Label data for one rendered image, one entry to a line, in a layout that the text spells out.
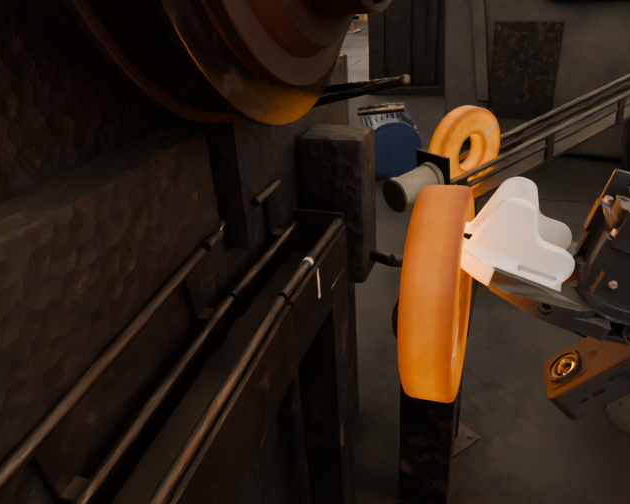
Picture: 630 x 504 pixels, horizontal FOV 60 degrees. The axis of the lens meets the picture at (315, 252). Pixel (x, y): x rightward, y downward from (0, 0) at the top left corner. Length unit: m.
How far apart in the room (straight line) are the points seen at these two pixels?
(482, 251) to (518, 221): 0.03
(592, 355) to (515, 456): 0.98
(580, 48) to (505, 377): 1.99
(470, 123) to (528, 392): 0.81
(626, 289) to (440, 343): 0.11
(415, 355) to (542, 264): 0.10
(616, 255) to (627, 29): 2.80
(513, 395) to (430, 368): 1.19
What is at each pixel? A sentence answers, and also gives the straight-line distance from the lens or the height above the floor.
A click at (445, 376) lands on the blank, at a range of 0.35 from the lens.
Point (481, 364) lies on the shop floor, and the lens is 1.62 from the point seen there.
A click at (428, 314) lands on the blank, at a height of 0.83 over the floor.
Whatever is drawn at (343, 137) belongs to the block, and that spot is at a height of 0.80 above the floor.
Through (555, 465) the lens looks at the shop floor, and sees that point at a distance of 1.40.
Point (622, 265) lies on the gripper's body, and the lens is 0.36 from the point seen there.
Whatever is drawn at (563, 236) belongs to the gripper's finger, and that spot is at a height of 0.85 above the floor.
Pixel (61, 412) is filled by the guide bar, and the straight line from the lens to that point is 0.46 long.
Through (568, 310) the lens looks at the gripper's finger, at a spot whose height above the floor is 0.83.
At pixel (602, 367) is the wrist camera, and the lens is 0.41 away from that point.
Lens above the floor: 1.02
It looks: 28 degrees down
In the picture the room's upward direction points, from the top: 4 degrees counter-clockwise
